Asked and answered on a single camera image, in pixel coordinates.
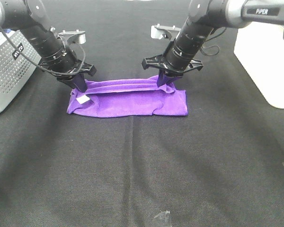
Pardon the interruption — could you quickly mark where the purple microfiber towel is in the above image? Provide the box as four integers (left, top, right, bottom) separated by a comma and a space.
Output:
67, 76, 188, 118

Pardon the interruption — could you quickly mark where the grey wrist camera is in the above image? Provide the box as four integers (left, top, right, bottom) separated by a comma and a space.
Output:
151, 24, 181, 40
58, 29, 86, 44

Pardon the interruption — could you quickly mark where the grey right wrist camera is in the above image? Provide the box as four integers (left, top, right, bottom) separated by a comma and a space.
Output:
151, 24, 181, 40

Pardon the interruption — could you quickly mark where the clear tape piece bottom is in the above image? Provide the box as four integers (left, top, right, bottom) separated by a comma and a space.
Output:
152, 210, 172, 227

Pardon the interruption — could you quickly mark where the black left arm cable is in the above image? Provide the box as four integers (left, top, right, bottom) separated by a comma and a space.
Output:
0, 16, 87, 77

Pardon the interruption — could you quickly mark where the white plastic bin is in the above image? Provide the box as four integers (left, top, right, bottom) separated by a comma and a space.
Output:
234, 22, 284, 109

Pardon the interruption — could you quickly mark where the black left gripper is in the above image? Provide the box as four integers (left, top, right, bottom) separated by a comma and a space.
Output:
39, 51, 97, 92

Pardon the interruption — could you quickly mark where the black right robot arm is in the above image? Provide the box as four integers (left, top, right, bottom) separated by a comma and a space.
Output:
142, 0, 284, 87

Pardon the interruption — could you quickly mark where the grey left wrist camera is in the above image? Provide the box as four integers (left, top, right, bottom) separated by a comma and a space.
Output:
58, 29, 86, 44

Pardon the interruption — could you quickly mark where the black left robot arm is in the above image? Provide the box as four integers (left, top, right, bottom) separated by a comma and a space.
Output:
0, 0, 97, 92

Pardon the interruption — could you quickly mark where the grey perforated laundry basket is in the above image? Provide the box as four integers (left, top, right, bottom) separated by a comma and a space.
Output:
0, 29, 41, 113

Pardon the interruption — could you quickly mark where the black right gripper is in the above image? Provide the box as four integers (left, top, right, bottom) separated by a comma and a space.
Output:
142, 46, 203, 87

